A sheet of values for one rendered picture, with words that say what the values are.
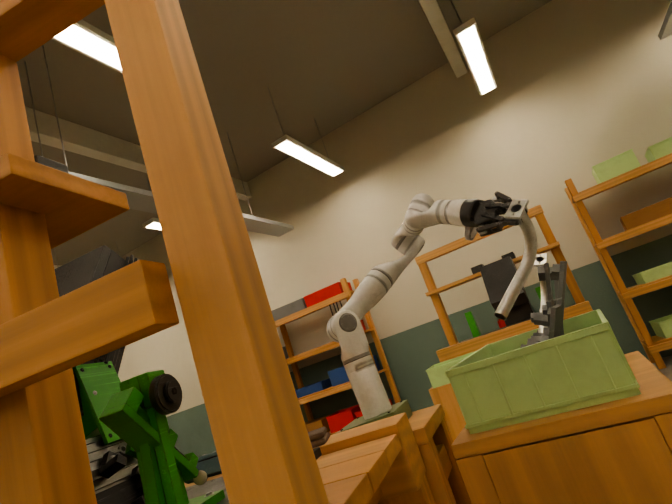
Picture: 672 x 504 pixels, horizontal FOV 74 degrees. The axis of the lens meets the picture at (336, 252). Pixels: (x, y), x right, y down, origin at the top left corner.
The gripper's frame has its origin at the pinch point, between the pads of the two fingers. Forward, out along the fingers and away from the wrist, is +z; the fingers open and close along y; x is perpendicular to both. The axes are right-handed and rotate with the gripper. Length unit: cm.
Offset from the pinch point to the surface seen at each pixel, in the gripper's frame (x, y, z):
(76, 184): -73, -52, -36
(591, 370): 27.4, -24.1, 17.6
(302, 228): 274, 161, -548
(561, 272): 23.2, -1.2, 4.1
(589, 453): 32, -41, 21
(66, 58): -103, 87, -452
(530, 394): 28.0, -34.3, 6.4
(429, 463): 26, -61, -10
